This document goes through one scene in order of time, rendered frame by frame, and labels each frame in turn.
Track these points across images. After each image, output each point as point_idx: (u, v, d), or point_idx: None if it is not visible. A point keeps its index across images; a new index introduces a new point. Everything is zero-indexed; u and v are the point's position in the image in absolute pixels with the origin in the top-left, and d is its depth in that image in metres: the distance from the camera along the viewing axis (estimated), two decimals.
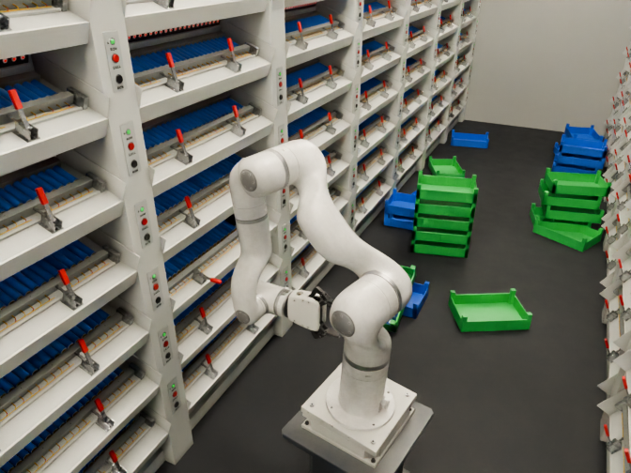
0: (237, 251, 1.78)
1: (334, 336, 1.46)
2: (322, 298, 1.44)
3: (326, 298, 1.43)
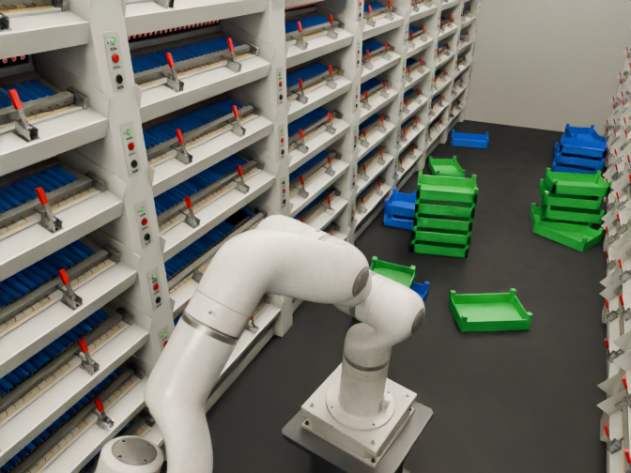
0: None
1: None
2: None
3: None
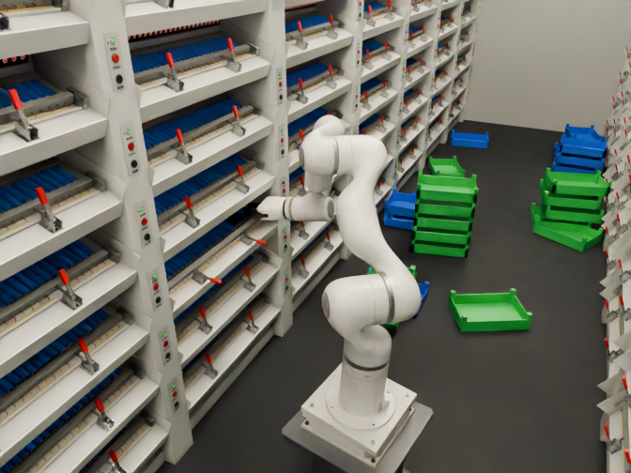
0: (237, 251, 1.78)
1: (247, 215, 1.90)
2: None
3: None
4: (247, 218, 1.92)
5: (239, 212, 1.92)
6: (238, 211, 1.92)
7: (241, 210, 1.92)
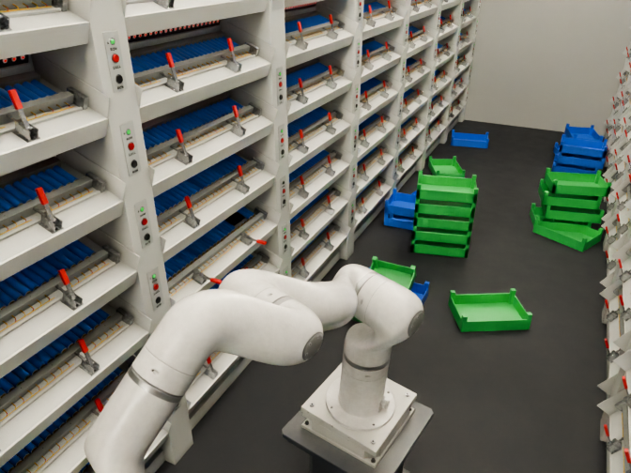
0: (237, 251, 1.78)
1: None
2: None
3: None
4: (247, 218, 1.92)
5: (239, 212, 1.92)
6: (238, 211, 1.92)
7: (241, 210, 1.92)
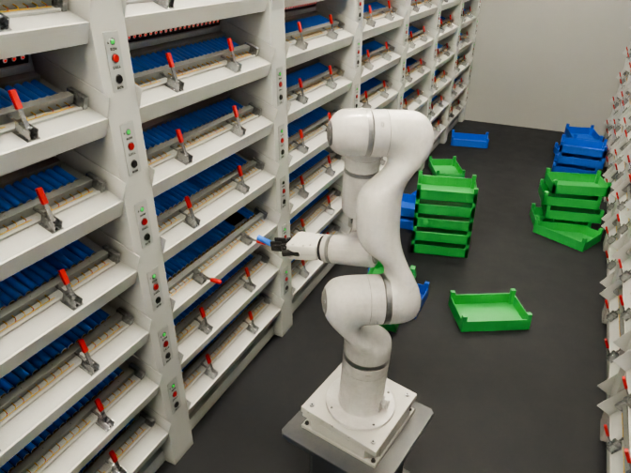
0: (237, 251, 1.78)
1: (275, 251, 1.61)
2: None
3: None
4: (247, 218, 1.92)
5: (239, 212, 1.92)
6: (238, 211, 1.92)
7: (241, 210, 1.92)
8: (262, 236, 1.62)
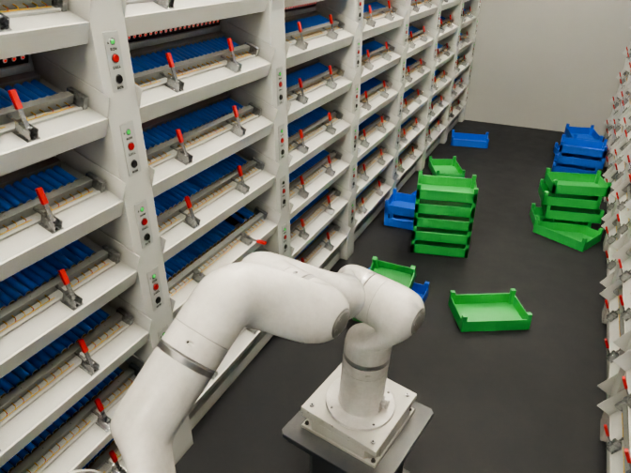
0: (237, 251, 1.78)
1: None
2: None
3: None
4: (247, 218, 1.92)
5: (239, 212, 1.92)
6: (238, 211, 1.92)
7: (241, 210, 1.92)
8: (234, 213, 1.90)
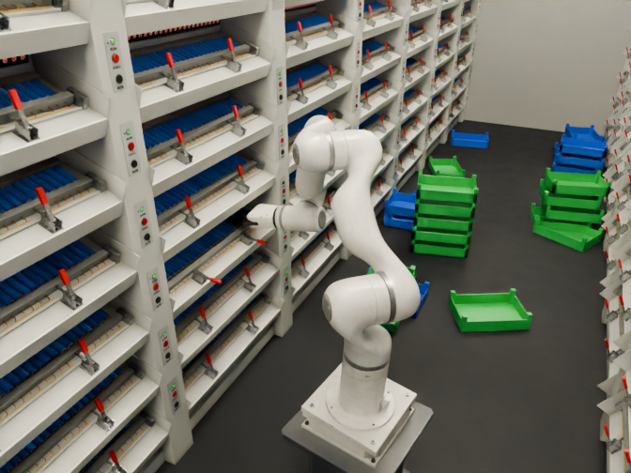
0: (237, 251, 1.78)
1: (238, 221, 1.86)
2: None
3: None
4: None
5: None
6: None
7: (241, 210, 1.92)
8: None
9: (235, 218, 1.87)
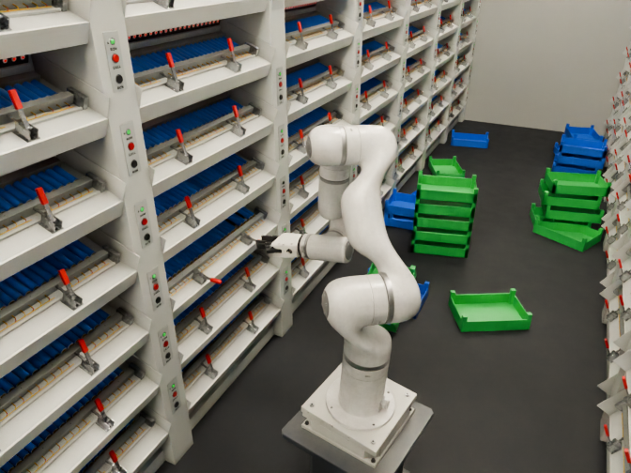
0: (237, 251, 1.78)
1: (264, 236, 1.81)
2: (269, 244, 1.75)
3: (265, 245, 1.75)
4: (247, 218, 1.92)
5: (239, 212, 1.92)
6: (238, 211, 1.92)
7: (241, 210, 1.92)
8: (234, 213, 1.90)
9: (236, 223, 1.87)
